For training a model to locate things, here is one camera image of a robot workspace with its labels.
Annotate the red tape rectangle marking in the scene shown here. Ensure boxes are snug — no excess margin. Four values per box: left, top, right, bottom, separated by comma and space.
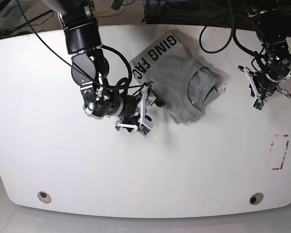
269, 134, 289, 170

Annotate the yellow cable on floor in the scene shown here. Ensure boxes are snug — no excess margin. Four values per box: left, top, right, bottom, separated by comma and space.
97, 11, 117, 19

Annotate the left table cable grommet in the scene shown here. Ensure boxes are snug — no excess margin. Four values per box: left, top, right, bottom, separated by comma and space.
37, 191, 51, 204

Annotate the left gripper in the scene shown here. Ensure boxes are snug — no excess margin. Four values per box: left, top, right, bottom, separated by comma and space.
249, 75, 278, 97

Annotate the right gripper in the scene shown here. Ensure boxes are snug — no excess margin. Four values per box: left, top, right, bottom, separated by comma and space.
122, 88, 166, 133

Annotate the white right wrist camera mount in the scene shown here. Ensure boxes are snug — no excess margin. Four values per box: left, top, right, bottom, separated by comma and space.
115, 81, 154, 137

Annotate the grey T-shirt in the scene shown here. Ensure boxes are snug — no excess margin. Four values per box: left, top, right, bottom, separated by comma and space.
130, 30, 220, 124

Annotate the table cable grommet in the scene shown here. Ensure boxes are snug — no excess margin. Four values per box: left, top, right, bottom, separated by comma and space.
249, 193, 264, 205
37, 191, 51, 204

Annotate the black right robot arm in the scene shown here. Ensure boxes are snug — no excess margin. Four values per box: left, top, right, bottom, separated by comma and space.
130, 0, 291, 124

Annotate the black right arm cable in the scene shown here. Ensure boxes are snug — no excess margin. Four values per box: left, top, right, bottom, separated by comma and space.
97, 45, 146, 94

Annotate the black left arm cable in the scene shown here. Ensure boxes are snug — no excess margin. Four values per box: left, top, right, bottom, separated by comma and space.
198, 0, 267, 59

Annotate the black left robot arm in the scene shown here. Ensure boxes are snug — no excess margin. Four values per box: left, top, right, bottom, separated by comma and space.
46, 0, 220, 128

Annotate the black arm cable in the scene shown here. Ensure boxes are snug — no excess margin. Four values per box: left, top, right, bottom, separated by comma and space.
198, 0, 267, 59
97, 45, 146, 94

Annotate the right table cable grommet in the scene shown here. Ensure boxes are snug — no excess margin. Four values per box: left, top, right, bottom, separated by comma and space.
249, 193, 264, 205

